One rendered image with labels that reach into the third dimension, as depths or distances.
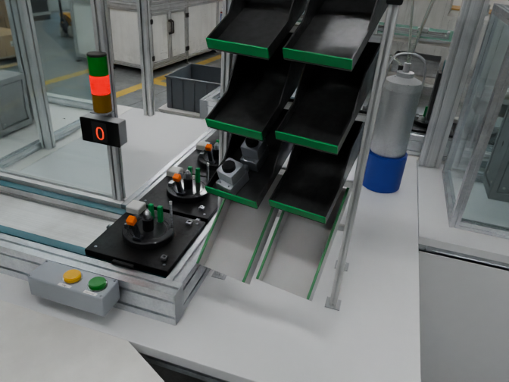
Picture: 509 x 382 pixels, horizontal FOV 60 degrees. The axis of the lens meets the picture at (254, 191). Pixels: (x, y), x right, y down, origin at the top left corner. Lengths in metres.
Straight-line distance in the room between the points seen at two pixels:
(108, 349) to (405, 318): 0.75
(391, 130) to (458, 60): 0.45
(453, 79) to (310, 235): 1.14
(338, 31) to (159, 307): 0.74
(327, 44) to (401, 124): 0.88
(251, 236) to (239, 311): 0.21
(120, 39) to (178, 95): 3.47
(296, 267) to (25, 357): 0.64
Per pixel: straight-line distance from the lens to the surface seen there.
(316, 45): 0.87
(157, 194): 1.44
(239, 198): 0.95
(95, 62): 1.24
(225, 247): 1.09
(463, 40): 1.98
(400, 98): 1.67
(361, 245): 1.47
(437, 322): 1.83
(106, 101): 1.27
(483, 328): 1.84
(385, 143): 1.72
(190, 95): 3.15
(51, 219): 1.48
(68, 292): 1.15
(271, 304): 1.20
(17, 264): 1.33
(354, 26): 0.91
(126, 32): 6.50
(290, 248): 1.06
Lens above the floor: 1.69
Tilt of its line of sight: 30 degrees down
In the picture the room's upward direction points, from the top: 4 degrees clockwise
